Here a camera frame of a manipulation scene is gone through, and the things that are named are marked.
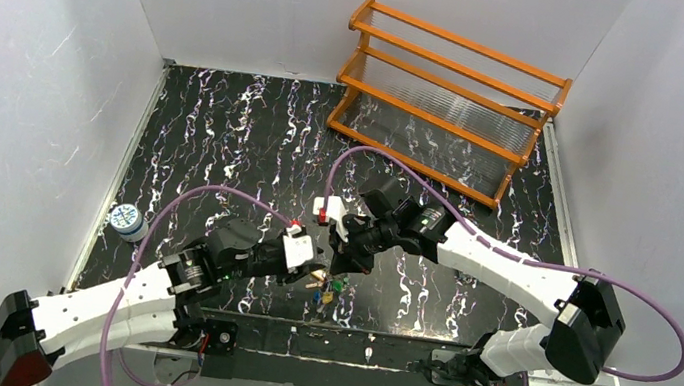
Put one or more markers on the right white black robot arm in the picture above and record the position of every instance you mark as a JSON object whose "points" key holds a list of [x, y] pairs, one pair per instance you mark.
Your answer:
{"points": [[578, 318]]}

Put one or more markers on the blue white round container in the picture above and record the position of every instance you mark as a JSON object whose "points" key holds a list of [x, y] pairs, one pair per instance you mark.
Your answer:
{"points": [[128, 222]]}

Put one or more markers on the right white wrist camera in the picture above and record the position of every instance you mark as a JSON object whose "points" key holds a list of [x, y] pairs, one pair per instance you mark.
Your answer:
{"points": [[329, 212]]}

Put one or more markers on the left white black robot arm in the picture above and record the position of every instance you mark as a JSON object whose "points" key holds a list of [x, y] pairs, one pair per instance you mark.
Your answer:
{"points": [[39, 335]]}

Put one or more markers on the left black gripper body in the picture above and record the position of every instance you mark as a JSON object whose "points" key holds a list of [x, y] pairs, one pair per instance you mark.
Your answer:
{"points": [[310, 270]]}

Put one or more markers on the aluminium front rail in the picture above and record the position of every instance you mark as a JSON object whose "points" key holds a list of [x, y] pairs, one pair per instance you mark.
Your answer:
{"points": [[233, 333]]}

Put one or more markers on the orange two-tier rack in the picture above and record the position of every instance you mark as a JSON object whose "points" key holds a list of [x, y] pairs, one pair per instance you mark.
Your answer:
{"points": [[450, 108]]}

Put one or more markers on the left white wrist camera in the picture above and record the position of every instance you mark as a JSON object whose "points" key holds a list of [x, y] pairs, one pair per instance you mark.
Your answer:
{"points": [[299, 249]]}

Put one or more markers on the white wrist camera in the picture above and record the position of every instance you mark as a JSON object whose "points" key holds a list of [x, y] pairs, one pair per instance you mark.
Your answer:
{"points": [[329, 212], [299, 249]]}

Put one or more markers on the green tag key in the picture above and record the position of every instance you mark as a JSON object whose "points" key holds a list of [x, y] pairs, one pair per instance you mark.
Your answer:
{"points": [[339, 284]]}

